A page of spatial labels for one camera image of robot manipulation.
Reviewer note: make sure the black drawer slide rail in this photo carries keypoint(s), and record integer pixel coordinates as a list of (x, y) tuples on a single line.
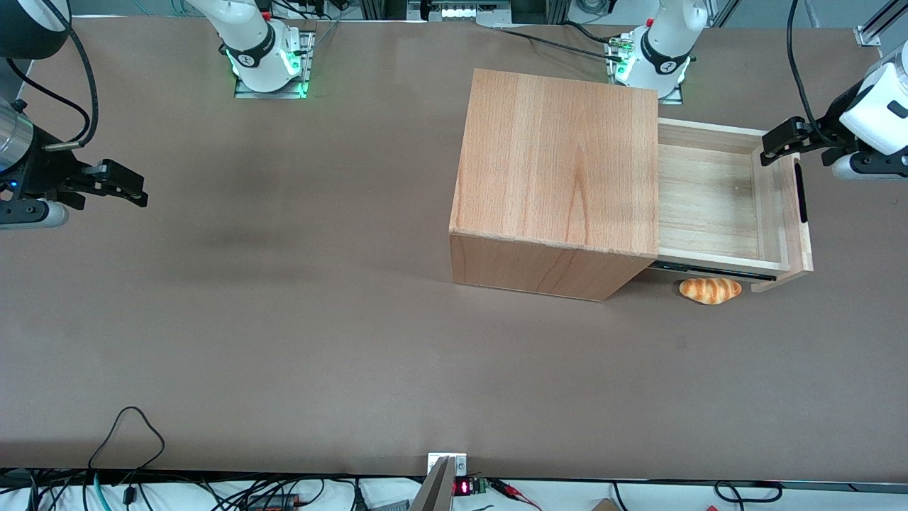
[(709, 270)]

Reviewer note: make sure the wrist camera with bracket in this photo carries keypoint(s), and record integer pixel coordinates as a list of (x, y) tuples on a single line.
[(872, 165), (50, 214)]

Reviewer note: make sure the toy bread roll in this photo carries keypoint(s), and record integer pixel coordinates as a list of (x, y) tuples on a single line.
[(709, 289)]

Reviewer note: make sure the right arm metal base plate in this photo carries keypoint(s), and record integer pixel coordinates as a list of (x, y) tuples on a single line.
[(306, 57)]

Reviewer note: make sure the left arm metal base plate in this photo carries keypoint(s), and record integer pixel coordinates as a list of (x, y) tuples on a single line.
[(674, 96)]

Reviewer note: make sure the aluminium frame profile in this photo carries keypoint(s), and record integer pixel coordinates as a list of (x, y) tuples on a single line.
[(879, 32)]

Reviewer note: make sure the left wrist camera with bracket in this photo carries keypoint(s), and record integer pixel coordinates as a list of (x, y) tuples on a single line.
[(872, 165)]

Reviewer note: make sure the orange and black device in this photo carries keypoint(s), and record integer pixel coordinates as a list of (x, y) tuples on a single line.
[(273, 502)]

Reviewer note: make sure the silver metal bracket plate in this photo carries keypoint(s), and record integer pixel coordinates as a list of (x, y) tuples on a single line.
[(461, 465)]

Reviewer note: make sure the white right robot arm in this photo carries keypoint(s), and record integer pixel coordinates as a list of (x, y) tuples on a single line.
[(252, 35)]

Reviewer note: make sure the tan wooden post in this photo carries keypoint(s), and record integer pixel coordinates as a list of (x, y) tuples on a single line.
[(434, 490)]

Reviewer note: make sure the circuit board with red display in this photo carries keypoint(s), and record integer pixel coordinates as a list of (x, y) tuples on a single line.
[(464, 487)]

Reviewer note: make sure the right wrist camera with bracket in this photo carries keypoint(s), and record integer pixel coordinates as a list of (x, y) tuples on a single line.
[(50, 214)]

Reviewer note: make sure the wooden drawer cabinet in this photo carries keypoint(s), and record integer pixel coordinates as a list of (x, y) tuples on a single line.
[(553, 163)]

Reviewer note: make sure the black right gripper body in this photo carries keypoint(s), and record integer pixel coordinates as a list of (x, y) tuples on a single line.
[(44, 177)]

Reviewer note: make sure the red and black clip leads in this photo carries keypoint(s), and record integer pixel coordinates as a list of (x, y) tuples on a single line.
[(514, 493)]

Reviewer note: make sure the white power strip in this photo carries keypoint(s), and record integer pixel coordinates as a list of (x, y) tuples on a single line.
[(464, 11)]

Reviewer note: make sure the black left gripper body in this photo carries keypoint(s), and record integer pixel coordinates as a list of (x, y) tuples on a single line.
[(825, 136)]

